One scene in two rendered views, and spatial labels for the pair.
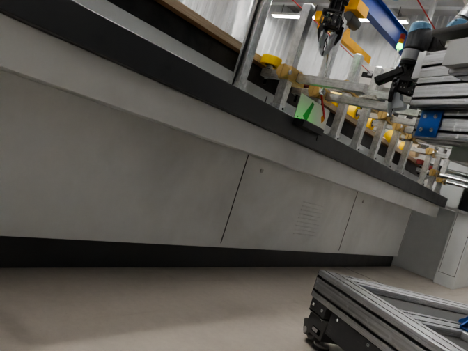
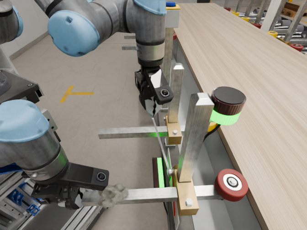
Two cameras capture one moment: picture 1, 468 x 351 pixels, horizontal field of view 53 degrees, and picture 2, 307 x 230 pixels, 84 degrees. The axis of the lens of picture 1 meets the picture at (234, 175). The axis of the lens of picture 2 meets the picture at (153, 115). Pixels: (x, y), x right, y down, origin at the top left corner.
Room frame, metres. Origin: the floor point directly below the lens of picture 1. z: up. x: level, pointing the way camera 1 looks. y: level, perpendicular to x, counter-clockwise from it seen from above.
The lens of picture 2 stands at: (2.07, -0.46, 1.35)
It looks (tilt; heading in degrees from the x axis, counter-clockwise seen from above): 42 degrees down; 140
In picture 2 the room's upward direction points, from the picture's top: straight up
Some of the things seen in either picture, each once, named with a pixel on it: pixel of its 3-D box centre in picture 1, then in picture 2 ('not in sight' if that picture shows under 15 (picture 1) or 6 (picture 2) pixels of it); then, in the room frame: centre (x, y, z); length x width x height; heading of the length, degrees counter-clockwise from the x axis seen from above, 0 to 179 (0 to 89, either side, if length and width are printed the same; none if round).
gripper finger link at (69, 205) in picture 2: not in sight; (71, 198); (1.81, -0.50, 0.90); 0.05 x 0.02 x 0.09; 143
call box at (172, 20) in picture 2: not in sight; (169, 17); (1.53, 0.08, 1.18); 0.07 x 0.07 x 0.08; 53
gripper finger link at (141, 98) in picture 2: (336, 33); (146, 97); (1.73, -0.20, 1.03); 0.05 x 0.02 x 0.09; 73
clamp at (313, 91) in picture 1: (320, 94); (184, 187); (1.96, -0.24, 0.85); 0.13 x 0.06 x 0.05; 143
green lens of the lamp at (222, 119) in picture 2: not in sight; (223, 110); (1.97, -0.19, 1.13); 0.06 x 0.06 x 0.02
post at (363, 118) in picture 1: (365, 113); not in sight; (2.34, -0.53, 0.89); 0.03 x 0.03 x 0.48; 53
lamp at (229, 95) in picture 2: not in sight; (214, 133); (1.96, -0.19, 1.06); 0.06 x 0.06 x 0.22; 53
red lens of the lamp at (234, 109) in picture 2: not in sight; (226, 100); (1.97, -0.19, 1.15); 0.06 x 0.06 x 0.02
